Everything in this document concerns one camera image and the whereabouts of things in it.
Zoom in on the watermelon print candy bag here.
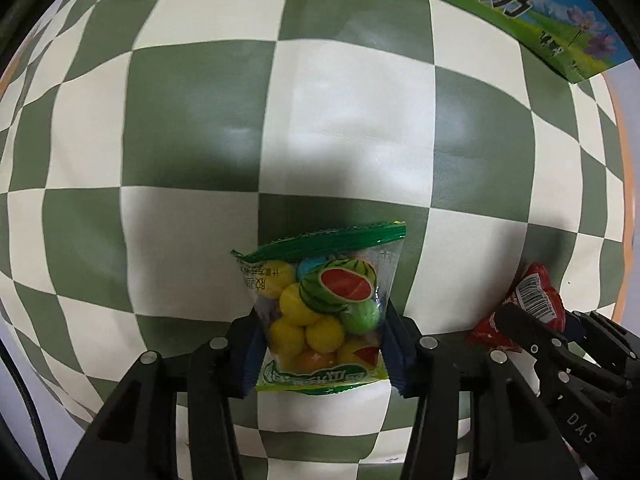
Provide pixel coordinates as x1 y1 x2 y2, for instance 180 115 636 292
230 220 408 396

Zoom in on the green blue cardboard box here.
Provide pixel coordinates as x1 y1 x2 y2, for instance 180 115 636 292
145 0 633 83

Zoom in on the green white checkered tablecloth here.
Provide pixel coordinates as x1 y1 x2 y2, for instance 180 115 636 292
0 0 626 480

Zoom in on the small red snack packet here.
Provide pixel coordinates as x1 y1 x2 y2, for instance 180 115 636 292
466 261 567 353

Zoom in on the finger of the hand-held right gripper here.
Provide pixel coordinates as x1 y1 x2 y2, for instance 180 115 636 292
564 310 640 378
494 304 571 362

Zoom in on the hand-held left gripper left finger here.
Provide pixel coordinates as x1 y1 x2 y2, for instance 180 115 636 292
60 310 268 480

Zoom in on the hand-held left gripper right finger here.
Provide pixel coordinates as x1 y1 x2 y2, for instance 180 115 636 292
382 302 583 480

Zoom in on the black cable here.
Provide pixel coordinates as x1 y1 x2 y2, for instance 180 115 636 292
0 342 58 480

